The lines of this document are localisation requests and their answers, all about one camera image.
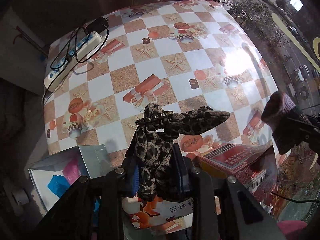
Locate white power strip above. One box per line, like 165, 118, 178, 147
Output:
44, 31, 103, 92

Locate blue scrunchie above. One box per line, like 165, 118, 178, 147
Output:
47, 175, 71, 198

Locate red patterned box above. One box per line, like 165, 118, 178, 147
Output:
196, 144, 278, 205

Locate white roll on floor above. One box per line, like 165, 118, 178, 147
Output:
11, 189, 29, 206

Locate white open storage box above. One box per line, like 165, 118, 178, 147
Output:
29, 145, 112, 212

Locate purple knit scrunchie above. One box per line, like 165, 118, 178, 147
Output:
261, 91, 310, 155

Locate black cable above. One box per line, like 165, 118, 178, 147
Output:
41, 17, 111, 106

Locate black power adapter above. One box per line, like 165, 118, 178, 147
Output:
85, 17, 109, 34

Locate leopard print scrunchie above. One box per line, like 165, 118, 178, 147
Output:
121, 103, 230, 202

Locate checkered printed tablecloth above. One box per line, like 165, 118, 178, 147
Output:
44, 1, 277, 163

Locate orange white tissue pack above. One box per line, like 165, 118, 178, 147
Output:
122, 196, 193, 229

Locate pink sponge block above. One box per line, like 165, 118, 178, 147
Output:
62, 158, 81, 185

